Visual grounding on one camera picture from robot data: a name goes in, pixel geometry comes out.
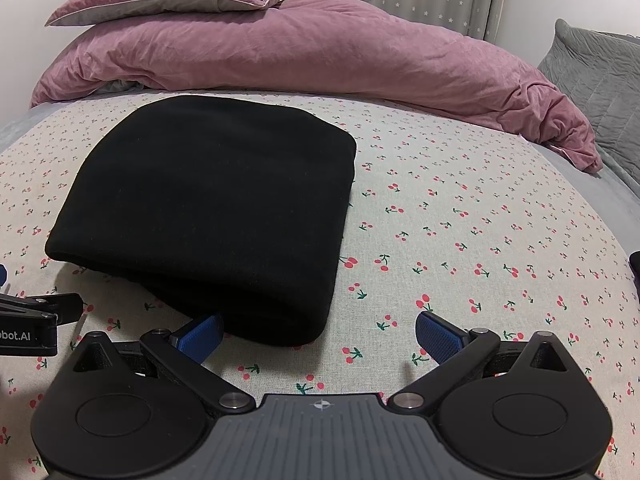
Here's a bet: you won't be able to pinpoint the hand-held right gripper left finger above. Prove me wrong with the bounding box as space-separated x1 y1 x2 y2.
72 313 255 415

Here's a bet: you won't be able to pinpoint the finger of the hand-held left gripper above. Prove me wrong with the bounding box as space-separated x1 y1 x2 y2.
0 262 84 325

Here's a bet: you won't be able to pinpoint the pink duvet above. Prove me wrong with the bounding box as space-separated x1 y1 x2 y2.
30 0 603 173

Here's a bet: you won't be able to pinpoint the cherry print bed sheet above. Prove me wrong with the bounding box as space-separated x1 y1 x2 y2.
0 87 640 480

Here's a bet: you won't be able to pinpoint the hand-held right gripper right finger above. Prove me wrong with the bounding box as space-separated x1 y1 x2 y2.
387 311 571 413

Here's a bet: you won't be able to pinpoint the grey quilted cushion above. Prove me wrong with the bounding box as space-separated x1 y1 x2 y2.
537 18 640 183

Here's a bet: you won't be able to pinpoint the black fleece pants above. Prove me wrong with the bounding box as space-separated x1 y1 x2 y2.
44 94 358 347

